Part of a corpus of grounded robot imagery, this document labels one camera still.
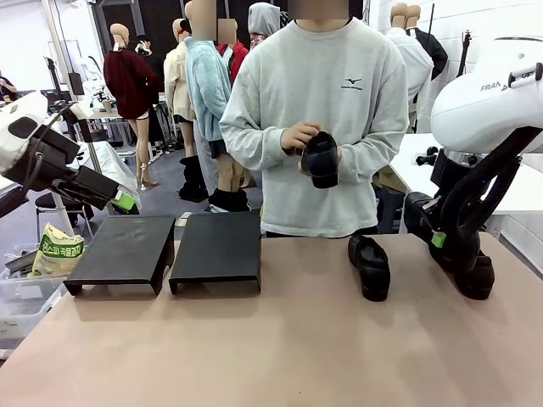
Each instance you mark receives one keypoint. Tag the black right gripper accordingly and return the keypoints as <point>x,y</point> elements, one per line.
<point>418,212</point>

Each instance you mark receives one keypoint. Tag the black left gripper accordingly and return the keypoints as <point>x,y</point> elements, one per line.
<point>85,186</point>

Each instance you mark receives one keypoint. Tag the black shoe with silver buckle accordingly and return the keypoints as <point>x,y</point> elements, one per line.
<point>479,280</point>

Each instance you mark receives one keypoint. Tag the black shoe with paper stuffing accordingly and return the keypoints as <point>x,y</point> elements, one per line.
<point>373,275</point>

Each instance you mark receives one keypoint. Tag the black leather dress shoe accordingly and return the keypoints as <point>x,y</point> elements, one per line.
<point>322,165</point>

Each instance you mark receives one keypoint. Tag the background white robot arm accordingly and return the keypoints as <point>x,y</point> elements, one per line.
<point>95,85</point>

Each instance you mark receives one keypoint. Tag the person's left forearm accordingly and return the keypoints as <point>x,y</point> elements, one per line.
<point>373,154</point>

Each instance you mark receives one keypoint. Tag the person's right forearm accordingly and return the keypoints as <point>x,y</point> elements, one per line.
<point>250,140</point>

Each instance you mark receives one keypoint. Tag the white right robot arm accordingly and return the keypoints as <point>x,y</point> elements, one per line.
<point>475,106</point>

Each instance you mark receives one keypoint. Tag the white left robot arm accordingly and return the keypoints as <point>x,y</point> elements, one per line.
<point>21,106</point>

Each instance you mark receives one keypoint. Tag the black metal shoe stand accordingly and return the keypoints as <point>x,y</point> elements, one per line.
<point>123,250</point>
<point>216,250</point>

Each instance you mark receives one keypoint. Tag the metal pole stand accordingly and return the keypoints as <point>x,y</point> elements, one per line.
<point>88,129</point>

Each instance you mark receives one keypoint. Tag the person's left hand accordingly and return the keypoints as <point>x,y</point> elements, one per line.
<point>339,154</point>

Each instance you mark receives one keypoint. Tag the person's right hand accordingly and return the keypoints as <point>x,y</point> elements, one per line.
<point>299,135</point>

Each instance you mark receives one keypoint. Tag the white draped cloth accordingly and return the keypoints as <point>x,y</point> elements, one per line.
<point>108,165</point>

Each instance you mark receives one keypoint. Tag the black chair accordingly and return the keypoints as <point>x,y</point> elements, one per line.
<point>46,199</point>

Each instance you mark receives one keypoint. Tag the black knob object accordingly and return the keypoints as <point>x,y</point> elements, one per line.
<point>426,157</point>

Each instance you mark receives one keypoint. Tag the green yellow snack bag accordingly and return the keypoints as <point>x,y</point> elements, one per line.
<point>55,254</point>

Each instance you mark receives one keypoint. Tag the white work table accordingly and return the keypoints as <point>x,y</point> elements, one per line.
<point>522,191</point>

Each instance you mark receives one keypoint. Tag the mannequin in maroon sweater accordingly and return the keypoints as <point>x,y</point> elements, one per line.
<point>127,85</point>

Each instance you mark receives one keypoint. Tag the grey metal part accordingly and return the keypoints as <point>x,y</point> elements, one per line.
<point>23,260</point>

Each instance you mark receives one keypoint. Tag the black monitor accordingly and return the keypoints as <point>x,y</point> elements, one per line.
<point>76,82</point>

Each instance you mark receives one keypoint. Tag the mannequin in cream jacket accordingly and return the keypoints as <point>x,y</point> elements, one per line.
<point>174,80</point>

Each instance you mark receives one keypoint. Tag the mannequin in blue fleece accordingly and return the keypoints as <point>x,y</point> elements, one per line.
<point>203,85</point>

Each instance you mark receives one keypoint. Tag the clear plastic storage bin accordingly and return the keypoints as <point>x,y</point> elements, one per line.
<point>25,305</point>

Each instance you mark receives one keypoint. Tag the background person black clothes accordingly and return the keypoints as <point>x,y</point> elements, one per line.
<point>144,44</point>

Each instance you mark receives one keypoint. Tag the background person dark shirt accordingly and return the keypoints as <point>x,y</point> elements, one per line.
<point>6,87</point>

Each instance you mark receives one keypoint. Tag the mannequin in white shirt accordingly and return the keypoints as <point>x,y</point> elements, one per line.
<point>411,63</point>

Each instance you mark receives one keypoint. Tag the mannequin in red jacket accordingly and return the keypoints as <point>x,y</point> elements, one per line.
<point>238,55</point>

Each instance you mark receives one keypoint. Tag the black tripod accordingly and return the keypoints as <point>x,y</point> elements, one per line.
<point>466,55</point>

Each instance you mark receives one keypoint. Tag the mannequin in black jacket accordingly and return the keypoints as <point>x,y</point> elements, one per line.
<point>434,51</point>

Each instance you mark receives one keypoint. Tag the person in grey sweatshirt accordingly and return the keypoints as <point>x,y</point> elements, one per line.
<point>314,85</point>

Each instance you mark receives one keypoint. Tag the mannequin in grey hoodie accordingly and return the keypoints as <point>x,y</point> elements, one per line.
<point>263,17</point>

